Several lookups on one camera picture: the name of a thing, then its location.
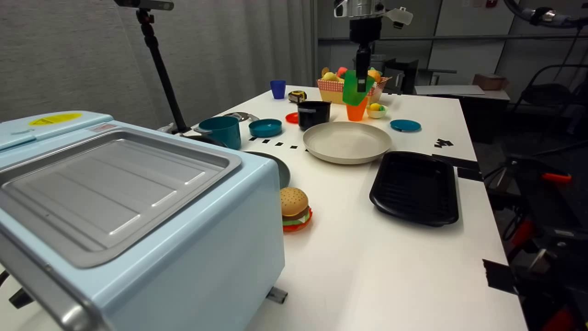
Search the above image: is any light blue toaster oven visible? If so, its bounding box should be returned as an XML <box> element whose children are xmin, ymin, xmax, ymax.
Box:
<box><xmin>0</xmin><ymin>108</ymin><xmax>291</xmax><ymax>331</ymax></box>

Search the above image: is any toy burger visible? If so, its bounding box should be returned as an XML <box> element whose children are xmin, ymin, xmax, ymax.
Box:
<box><xmin>280</xmin><ymin>185</ymin><xmax>313</xmax><ymax>227</ymax></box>

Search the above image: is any grey side table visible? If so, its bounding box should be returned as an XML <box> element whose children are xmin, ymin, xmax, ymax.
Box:
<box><xmin>416</xmin><ymin>82</ymin><xmax>511</xmax><ymax>102</ymax></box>

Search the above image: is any black tripod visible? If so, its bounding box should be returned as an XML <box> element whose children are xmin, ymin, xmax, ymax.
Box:
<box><xmin>135</xmin><ymin>5</ymin><xmax>192</xmax><ymax>135</ymax></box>

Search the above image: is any black camera on tripod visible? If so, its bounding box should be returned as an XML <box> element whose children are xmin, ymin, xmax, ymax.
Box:
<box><xmin>113</xmin><ymin>0</ymin><xmax>177</xmax><ymax>12</ymax></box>

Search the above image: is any red tool handle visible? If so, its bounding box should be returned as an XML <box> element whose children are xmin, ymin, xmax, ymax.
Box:
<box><xmin>541</xmin><ymin>170</ymin><xmax>576</xmax><ymax>187</ymax></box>

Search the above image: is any small blue cup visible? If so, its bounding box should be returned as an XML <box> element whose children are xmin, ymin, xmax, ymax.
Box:
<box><xmin>269</xmin><ymin>78</ymin><xmax>289</xmax><ymax>100</ymax></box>

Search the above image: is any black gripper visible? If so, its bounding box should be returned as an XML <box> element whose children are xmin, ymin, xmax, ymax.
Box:
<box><xmin>348</xmin><ymin>16</ymin><xmax>384</xmax><ymax>84</ymax></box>

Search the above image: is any white round plate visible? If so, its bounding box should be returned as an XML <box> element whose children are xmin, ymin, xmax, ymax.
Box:
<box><xmin>302</xmin><ymin>119</ymin><xmax>395</xmax><ymax>167</ymax></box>

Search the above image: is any teal mug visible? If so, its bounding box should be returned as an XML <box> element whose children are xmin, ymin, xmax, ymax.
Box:
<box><xmin>193</xmin><ymin>115</ymin><xmax>243</xmax><ymax>152</ymax></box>

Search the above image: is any silver metal bowl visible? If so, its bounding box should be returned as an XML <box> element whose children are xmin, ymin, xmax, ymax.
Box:
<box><xmin>219</xmin><ymin>110</ymin><xmax>261</xmax><ymax>124</ymax></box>

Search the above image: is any tan fruit basket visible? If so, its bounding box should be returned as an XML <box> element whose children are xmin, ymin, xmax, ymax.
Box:
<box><xmin>316</xmin><ymin>75</ymin><xmax>384</xmax><ymax>104</ymax></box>

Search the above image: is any black chair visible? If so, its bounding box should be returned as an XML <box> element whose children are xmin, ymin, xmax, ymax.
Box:
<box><xmin>513</xmin><ymin>60</ymin><xmax>588</xmax><ymax>135</ymax></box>

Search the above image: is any teal bowl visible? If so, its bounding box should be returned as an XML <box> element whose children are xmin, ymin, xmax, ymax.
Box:
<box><xmin>248</xmin><ymin>117</ymin><xmax>285</xmax><ymax>139</ymax></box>

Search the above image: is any orange plastic cup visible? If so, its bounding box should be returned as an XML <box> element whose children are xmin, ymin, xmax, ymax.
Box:
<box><xmin>346</xmin><ymin>97</ymin><xmax>372</xmax><ymax>122</ymax></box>

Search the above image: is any black mug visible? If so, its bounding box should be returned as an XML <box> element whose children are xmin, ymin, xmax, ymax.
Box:
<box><xmin>296</xmin><ymin>99</ymin><xmax>333</xmax><ymax>132</ymax></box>

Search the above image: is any black rectangular tray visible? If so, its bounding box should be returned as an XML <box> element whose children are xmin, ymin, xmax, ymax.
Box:
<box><xmin>368</xmin><ymin>150</ymin><xmax>462</xmax><ymax>227</ymax></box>

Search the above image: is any blue round lid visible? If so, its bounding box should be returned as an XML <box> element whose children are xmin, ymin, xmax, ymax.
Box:
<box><xmin>390</xmin><ymin>117</ymin><xmax>425</xmax><ymax>134</ymax></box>

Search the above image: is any brown box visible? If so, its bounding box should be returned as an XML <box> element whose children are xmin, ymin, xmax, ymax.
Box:
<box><xmin>473</xmin><ymin>71</ymin><xmax>509</xmax><ymax>91</ymax></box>

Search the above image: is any square black tape patch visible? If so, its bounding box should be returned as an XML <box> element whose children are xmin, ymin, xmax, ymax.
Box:
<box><xmin>456</xmin><ymin>159</ymin><xmax>486</xmax><ymax>183</ymax></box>
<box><xmin>482</xmin><ymin>257</ymin><xmax>520</xmax><ymax>295</ymax></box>

